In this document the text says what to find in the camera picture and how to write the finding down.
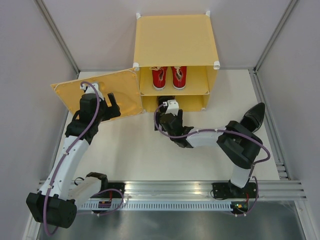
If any yellow cabinet door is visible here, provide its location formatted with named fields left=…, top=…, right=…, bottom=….
left=51, top=68, right=143, bottom=118

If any black patent loafer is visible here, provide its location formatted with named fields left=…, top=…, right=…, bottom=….
left=156, top=95, right=175, bottom=106
left=239, top=102, right=266, bottom=133

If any red canvas sneaker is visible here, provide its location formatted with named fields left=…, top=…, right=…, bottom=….
left=149, top=66, right=168, bottom=91
left=171, top=66, right=187, bottom=90

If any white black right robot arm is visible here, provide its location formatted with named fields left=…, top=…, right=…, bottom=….
left=153, top=107, right=265, bottom=198

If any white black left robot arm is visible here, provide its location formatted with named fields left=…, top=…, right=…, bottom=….
left=26, top=93, right=121, bottom=229

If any yellow plastic shoe cabinet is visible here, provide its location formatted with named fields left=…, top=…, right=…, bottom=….
left=132, top=11, right=221, bottom=112

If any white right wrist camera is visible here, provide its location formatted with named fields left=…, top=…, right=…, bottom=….
left=163, top=99, right=180, bottom=116

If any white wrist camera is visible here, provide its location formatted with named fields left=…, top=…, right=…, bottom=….
left=80, top=81, right=105, bottom=100
left=163, top=99, right=180, bottom=116

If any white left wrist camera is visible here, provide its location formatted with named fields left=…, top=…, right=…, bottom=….
left=80, top=81, right=105, bottom=100

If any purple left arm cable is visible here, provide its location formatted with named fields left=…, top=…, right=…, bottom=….
left=42, top=81, right=101, bottom=236

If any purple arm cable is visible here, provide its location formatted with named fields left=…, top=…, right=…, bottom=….
left=42, top=81, right=101, bottom=236
left=153, top=102, right=271, bottom=218

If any right aluminium corner post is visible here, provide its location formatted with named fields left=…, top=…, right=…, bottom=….
left=252, top=0, right=301, bottom=73

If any white slotted cable duct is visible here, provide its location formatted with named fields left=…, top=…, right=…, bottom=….
left=79, top=200, right=233, bottom=212

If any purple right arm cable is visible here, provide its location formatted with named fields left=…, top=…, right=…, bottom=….
left=153, top=102, right=271, bottom=218

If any aluminium corner frame post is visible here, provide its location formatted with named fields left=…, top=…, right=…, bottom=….
left=34, top=0, right=80, bottom=76

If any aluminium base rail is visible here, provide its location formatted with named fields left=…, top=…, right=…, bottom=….
left=123, top=180, right=307, bottom=201

